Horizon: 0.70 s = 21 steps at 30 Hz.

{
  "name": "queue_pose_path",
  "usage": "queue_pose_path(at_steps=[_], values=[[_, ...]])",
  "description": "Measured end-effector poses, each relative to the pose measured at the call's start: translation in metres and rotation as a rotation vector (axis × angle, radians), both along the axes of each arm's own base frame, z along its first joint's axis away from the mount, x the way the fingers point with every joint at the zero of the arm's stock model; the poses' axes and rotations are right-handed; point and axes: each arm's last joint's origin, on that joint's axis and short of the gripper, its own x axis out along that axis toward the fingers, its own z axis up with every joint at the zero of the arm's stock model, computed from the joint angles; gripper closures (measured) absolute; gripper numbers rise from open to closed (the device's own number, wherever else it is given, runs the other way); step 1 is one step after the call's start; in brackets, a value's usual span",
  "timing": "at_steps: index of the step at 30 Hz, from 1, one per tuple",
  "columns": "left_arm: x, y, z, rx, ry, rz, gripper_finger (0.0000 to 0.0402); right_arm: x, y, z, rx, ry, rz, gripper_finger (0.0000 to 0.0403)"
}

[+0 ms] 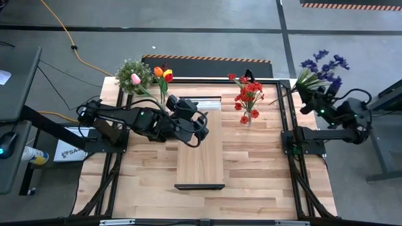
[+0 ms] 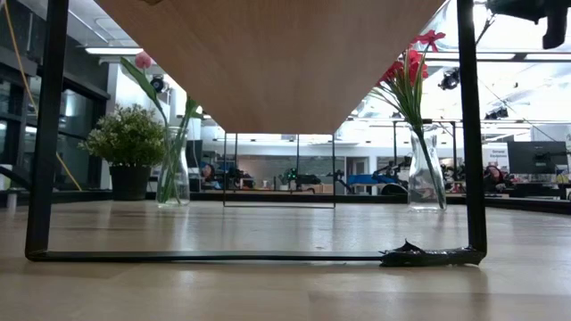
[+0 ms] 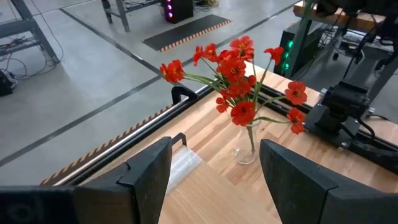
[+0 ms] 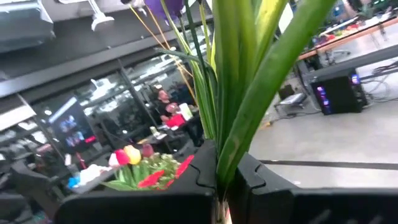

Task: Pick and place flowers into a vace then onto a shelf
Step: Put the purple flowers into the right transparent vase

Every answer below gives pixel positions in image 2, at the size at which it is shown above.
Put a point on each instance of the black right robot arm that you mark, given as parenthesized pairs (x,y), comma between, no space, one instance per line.
(517,9)

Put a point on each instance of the pink artificial tulip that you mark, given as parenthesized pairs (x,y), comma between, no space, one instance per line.
(165,191)

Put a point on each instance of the white wall sign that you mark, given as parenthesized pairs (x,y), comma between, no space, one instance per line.
(497,153)

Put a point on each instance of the green potted plant black pot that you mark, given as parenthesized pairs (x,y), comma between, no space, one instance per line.
(129,138)

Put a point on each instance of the black metal shelf leg frame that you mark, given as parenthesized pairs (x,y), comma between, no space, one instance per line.
(47,134)
(333,169)

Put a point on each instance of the grey cylindrical post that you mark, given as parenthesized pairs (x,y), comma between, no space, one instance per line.
(12,200)

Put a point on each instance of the ceiling light strip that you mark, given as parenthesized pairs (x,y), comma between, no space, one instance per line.
(116,51)

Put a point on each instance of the black computer monitor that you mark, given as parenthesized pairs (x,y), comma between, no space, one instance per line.
(537,156)

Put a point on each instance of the blue workbench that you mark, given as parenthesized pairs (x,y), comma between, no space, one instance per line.
(368,179)

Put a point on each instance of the person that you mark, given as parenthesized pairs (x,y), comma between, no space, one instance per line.
(494,177)
(208,175)

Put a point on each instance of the black background robot arm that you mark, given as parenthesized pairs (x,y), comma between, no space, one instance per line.
(303,179)

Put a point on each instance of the black metal stand frame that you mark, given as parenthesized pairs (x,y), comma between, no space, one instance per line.
(424,120)

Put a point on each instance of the red artificial tulip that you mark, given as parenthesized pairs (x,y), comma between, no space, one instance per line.
(143,60)

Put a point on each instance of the light wooden shelf board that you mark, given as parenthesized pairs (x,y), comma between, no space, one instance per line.
(267,67)

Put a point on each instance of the black aluminium table frame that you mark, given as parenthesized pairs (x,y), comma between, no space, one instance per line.
(13,176)

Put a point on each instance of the table edge rail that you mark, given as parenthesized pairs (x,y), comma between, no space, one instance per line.
(276,196)

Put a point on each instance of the black tape wad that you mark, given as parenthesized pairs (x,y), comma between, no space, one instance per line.
(424,257)

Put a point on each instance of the clear glass vase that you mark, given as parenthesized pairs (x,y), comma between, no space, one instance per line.
(185,178)
(419,196)

